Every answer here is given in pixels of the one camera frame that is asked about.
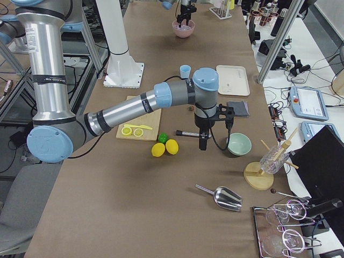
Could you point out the aluminium frame post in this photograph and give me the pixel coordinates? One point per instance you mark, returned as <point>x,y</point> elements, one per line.
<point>281,35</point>

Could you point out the light green bowl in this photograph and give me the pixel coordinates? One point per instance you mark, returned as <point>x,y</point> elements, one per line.
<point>239,144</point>

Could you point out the white wire cup rack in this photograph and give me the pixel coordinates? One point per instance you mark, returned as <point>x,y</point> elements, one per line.
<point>221,13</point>

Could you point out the wire glass holder tray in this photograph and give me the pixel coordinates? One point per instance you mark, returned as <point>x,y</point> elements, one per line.
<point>277,229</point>

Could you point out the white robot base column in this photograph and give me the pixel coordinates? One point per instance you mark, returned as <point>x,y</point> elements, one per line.
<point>122,70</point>

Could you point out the steel ice scoop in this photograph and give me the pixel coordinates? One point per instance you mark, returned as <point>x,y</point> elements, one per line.
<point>224,197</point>

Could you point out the lemon half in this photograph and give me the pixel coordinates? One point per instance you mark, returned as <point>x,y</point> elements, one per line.
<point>126,131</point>
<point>138,132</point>

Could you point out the grey folded cloth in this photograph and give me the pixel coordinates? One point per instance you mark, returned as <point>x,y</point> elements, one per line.
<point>240,108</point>

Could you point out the black monitor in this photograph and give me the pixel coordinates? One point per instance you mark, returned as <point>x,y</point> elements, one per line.
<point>320,165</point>

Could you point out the pink bowl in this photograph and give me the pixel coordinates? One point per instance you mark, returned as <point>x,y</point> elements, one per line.
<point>184,34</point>

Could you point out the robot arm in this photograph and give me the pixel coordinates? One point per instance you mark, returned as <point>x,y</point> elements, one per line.
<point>167,4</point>
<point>57,132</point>

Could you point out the clear patterned glass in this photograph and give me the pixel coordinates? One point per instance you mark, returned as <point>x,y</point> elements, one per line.
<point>272,162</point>

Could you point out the lower lemon half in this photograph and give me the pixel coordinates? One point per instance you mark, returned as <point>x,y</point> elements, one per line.
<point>138,132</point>

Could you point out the yellow plastic knife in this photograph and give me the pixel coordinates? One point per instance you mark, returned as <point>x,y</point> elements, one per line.
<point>139,126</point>

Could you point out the upper whole yellow lemon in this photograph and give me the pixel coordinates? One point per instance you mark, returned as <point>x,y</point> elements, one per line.
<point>172,146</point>

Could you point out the pink plastic cup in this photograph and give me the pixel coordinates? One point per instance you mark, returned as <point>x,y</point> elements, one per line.
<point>219,3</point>

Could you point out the lower whole yellow lemon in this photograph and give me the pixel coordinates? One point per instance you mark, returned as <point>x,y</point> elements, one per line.
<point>158,149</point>

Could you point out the upper lemon half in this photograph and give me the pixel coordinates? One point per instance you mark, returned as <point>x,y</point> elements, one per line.
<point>126,131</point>

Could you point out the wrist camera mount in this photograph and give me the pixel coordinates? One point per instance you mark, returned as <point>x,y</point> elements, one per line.
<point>226,114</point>

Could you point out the whole yellow lemon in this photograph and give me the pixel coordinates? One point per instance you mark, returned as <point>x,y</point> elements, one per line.
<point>172,146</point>
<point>158,149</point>

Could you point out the yellow plastic cup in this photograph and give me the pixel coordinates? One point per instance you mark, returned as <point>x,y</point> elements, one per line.
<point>230,4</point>

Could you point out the wooden glass stand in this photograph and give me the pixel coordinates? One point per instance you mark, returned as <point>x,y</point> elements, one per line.
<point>260,175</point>

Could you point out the cream serving tray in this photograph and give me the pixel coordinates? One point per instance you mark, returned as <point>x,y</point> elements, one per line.
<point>232,80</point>

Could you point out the light blue plastic cup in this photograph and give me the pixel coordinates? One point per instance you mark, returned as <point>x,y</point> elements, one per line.
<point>185,71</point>

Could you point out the pile of clear ice cubes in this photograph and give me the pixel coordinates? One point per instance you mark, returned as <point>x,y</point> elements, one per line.
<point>183,27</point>

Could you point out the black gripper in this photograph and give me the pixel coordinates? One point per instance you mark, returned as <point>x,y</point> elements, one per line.
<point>202,123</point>
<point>185,8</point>

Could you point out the green lime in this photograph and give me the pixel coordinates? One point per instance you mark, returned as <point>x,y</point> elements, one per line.
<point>163,138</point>

